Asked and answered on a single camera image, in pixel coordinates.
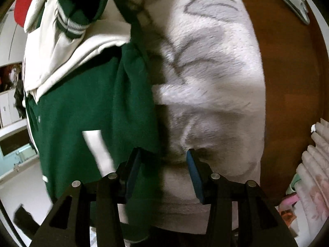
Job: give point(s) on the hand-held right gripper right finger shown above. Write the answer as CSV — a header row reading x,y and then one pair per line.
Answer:
x,y
195,175

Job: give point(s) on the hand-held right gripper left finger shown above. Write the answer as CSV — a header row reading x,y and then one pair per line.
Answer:
x,y
133,171

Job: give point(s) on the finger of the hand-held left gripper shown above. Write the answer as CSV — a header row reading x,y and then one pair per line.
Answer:
x,y
24,220

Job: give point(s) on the green and white varsity jacket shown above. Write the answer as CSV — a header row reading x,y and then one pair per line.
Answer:
x,y
90,103

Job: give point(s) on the floral fleece blanket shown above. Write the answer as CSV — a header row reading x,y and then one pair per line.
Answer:
x,y
210,95

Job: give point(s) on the pink plastic bag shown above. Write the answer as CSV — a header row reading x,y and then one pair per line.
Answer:
x,y
287,208

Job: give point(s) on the floral curtain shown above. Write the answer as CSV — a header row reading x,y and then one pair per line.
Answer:
x,y
316,175

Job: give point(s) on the dark hanging cloth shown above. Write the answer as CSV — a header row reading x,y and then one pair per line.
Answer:
x,y
20,97

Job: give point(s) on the white wardrobe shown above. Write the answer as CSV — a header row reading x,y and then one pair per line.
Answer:
x,y
10,43

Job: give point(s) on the red garment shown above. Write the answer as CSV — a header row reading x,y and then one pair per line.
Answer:
x,y
24,5

